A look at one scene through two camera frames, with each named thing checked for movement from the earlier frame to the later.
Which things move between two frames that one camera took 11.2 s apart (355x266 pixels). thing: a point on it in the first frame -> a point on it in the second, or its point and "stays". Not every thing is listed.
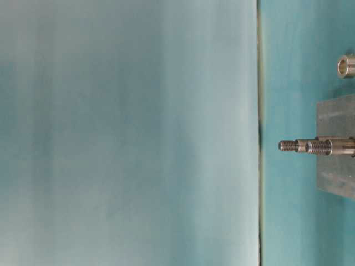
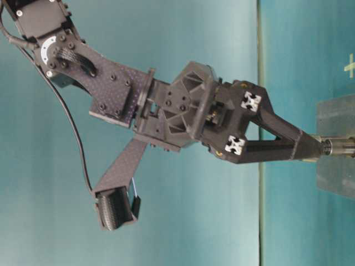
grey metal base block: (335, 119) stays
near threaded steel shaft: (330, 147) stays
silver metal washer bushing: (346, 66) -> (328, 147)
